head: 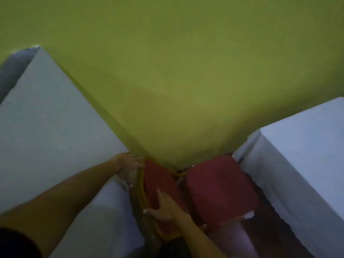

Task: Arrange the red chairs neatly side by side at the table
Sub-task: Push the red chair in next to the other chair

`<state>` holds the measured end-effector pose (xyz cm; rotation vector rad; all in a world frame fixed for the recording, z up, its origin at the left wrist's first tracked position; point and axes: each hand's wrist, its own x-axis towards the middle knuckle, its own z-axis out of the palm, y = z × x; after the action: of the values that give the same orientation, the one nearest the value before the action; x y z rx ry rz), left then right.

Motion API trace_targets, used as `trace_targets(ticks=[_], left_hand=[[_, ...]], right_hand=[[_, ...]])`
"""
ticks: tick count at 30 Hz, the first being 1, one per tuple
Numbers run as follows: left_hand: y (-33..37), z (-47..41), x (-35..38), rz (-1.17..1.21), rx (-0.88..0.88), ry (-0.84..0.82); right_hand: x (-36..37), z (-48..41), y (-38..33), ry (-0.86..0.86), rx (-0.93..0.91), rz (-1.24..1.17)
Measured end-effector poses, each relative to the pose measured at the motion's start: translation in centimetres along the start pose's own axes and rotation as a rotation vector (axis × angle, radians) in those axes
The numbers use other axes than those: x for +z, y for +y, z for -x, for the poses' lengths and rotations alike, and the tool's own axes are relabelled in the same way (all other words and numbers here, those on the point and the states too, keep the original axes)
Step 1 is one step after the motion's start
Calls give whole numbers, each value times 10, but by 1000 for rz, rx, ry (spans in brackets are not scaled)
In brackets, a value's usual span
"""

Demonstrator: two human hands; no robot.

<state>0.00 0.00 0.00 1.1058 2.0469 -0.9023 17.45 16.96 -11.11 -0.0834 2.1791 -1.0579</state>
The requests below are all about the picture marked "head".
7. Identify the black shirt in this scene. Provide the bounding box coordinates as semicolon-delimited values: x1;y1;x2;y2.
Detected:
0;228;42;258

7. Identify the white skirted table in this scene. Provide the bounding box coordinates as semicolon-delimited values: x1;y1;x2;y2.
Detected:
0;46;145;258

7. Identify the red gold-framed chair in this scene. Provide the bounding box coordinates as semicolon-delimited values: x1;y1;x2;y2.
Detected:
134;154;261;242

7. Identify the person's left hand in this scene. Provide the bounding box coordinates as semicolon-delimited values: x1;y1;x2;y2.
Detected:
114;152;145;188

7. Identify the table with white tablecloth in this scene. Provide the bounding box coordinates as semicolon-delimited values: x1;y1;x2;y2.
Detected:
232;97;344;258

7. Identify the person's right forearm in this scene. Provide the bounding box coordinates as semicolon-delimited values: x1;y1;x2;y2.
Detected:
175;216;229;258

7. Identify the person's right hand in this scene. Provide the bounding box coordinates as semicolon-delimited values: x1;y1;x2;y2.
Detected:
142;188;193;229

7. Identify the person's left forearm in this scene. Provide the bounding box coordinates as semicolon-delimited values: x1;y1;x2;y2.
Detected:
0;156;123;258

